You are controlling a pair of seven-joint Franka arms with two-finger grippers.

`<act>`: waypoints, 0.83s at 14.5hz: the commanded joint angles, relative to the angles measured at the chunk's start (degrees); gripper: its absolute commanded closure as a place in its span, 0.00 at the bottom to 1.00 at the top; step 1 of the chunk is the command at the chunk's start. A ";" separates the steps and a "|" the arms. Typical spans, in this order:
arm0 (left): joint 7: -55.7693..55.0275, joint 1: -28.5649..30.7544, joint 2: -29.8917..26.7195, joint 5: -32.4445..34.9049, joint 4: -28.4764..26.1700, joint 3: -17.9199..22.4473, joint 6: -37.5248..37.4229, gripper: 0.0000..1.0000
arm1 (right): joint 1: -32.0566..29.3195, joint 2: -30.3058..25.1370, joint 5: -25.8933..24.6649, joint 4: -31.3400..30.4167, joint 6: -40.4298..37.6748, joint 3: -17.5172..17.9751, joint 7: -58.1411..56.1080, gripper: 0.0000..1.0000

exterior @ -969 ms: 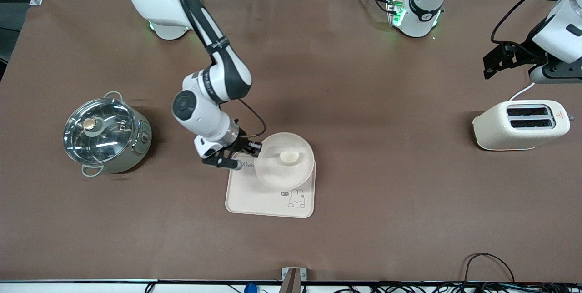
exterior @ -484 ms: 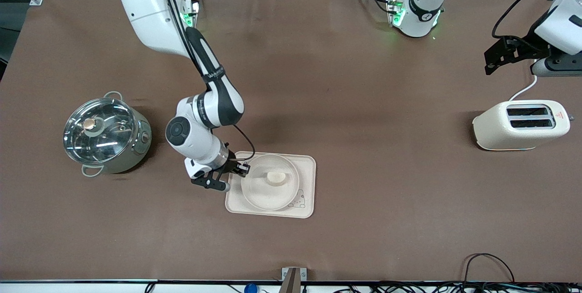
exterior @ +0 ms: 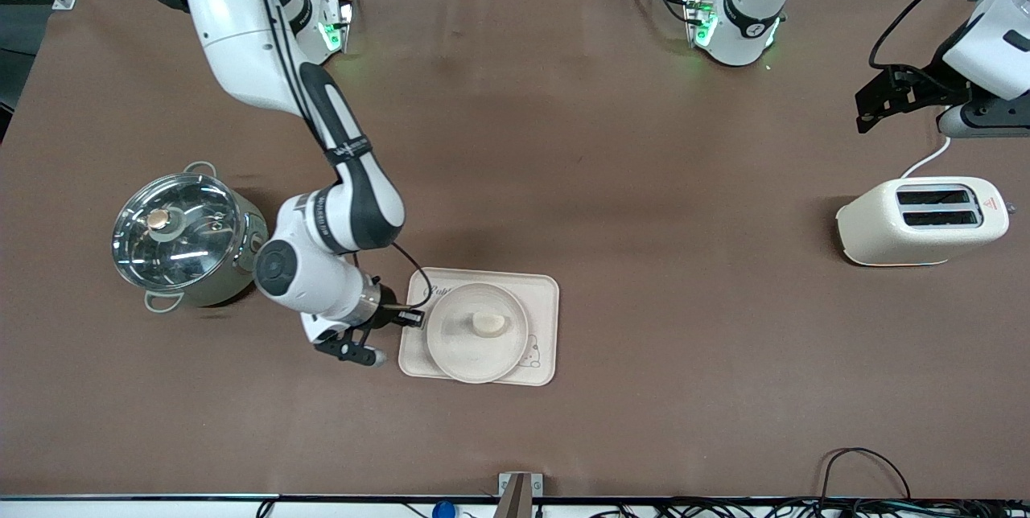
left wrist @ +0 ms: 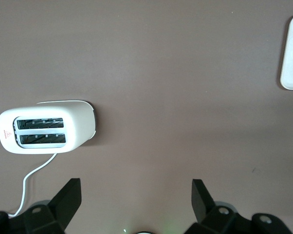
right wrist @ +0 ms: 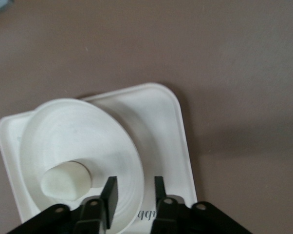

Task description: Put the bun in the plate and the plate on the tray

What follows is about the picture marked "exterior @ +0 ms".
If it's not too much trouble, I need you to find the cream round plate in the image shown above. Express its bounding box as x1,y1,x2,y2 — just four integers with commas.
425,282,532,384

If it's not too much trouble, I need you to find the cream rabbit print tray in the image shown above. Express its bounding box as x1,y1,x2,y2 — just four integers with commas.
398,267,560,387

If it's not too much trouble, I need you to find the grey electric cooking pot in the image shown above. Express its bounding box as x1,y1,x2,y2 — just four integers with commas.
111,162,270,314

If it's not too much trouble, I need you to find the cream two-slot toaster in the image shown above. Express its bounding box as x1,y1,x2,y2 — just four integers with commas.
836,176,1011,267

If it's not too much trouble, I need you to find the glass pot lid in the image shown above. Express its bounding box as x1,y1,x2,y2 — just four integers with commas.
111,174,242,292

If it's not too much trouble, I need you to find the white toaster power cable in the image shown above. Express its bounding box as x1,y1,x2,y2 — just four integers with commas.
900,136,952,179

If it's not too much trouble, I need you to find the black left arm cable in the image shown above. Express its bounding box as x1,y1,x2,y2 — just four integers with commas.
867,0,1015,72

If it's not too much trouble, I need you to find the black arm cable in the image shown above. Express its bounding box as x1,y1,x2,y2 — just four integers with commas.
867,0,1015,72
253,0,429,314

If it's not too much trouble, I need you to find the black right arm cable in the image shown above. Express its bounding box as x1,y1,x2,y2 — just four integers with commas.
253,0,429,314

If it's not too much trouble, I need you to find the black looped cable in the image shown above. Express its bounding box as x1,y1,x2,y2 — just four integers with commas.
819,447,914,503

